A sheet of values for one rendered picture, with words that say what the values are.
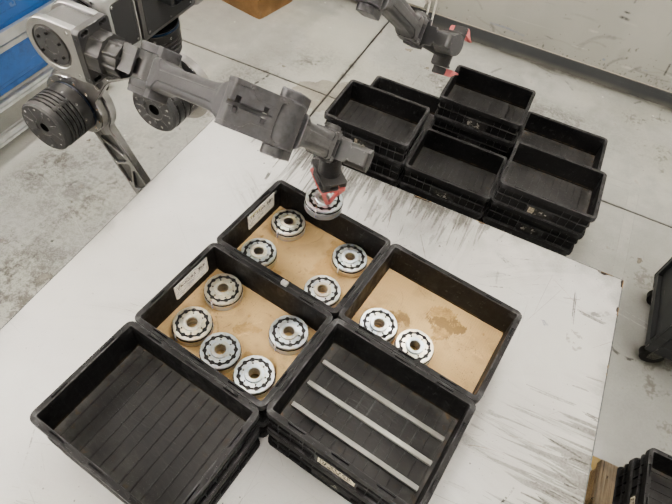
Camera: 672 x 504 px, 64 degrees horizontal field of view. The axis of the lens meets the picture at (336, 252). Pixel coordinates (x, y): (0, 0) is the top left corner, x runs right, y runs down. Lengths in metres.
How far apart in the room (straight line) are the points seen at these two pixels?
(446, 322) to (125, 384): 0.85
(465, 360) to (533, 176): 1.26
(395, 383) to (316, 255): 0.44
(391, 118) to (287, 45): 1.48
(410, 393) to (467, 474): 0.26
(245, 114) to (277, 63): 2.92
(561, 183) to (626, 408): 1.00
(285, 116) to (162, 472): 0.85
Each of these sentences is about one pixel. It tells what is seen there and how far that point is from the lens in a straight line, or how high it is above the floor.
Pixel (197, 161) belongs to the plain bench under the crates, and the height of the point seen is 0.70.
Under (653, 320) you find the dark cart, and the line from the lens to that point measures 2.78.
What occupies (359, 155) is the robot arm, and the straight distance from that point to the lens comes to 1.28.
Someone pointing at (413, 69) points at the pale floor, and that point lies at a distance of 3.88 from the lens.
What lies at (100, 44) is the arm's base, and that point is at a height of 1.49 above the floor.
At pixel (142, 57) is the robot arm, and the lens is 1.17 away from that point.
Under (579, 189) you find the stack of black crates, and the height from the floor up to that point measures 0.49.
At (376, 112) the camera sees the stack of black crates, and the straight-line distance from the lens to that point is 2.65.
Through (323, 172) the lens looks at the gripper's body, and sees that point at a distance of 1.37.
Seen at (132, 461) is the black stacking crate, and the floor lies 0.83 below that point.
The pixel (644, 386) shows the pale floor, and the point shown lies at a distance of 2.80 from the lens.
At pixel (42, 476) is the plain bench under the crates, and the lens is 1.57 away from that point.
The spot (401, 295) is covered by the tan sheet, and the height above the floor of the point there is 0.83.
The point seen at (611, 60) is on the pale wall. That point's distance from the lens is 4.24.
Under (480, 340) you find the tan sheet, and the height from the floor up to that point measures 0.83.
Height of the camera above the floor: 2.12
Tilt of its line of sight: 53 degrees down
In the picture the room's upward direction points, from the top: 9 degrees clockwise
